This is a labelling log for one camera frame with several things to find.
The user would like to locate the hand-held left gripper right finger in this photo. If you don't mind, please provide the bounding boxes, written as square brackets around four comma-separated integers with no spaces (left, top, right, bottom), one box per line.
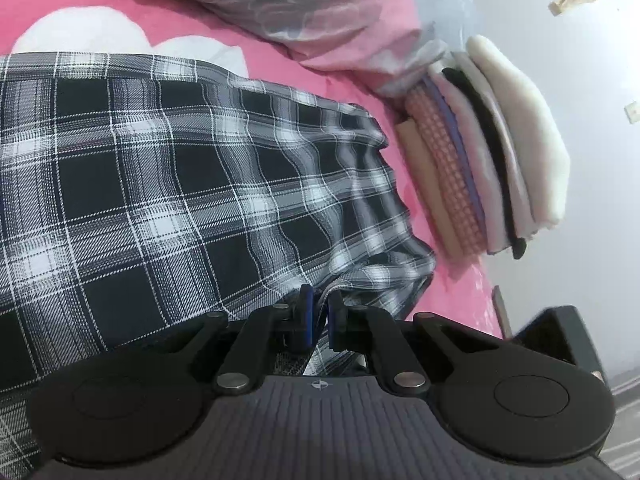
[327,290,501,396]

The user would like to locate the beige tape strip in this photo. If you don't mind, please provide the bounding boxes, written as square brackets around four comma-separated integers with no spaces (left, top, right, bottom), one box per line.
[549,0,603,16]

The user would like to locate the pink grey quilt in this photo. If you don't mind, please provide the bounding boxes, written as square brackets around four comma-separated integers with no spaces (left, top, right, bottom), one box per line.
[107,0,476,98]

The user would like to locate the pink floral blanket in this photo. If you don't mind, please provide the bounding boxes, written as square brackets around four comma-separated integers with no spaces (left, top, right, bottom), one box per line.
[0,0,511,341]

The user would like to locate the stack of folded clothes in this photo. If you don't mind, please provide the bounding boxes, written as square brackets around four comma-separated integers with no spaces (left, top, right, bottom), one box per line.
[397,34,572,261]

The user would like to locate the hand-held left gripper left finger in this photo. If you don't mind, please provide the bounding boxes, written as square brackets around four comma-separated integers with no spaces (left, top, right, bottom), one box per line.
[150,284,317,396]

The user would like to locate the black white plaid pants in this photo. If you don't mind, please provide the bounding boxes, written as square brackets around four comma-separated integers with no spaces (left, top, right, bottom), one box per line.
[0,51,436,480]

